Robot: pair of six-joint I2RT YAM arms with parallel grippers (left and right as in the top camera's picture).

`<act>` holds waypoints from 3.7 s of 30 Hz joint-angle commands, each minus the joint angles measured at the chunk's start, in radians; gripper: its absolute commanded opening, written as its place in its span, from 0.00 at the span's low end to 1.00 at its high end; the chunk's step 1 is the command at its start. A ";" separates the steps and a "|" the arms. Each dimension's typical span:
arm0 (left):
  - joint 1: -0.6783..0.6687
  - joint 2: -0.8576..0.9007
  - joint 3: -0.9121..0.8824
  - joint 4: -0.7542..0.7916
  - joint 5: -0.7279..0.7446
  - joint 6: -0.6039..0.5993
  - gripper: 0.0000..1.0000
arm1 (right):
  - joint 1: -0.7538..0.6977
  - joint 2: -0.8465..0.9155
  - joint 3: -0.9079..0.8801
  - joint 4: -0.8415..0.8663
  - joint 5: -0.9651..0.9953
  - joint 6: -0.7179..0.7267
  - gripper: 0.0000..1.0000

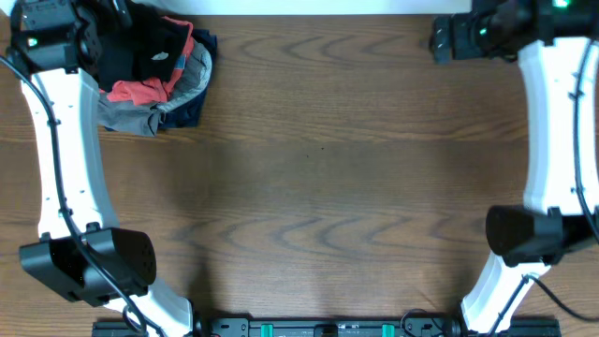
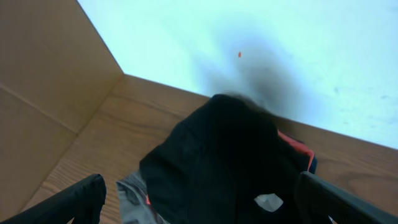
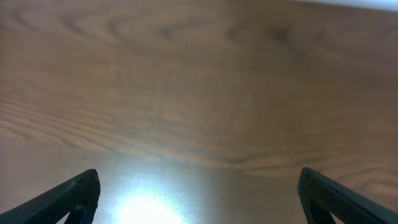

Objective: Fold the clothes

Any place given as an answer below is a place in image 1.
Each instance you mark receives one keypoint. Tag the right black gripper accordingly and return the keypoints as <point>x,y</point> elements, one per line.
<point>463,49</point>

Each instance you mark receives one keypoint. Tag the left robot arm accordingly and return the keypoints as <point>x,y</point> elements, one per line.
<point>82,253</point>

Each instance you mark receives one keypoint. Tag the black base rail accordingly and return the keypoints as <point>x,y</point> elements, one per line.
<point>414,325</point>

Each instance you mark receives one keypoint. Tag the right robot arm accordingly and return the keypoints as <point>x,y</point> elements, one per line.
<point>555,45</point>

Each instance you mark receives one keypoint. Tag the black t-shirt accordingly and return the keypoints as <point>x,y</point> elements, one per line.
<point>149,48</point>

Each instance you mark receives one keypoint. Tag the red printed t-shirt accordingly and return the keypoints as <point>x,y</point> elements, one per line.
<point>154,90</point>

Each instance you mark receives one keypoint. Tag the grey folded garment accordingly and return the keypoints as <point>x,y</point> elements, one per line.
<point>126,117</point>

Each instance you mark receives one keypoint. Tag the dark navy folded garment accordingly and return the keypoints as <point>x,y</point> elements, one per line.
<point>186,102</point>

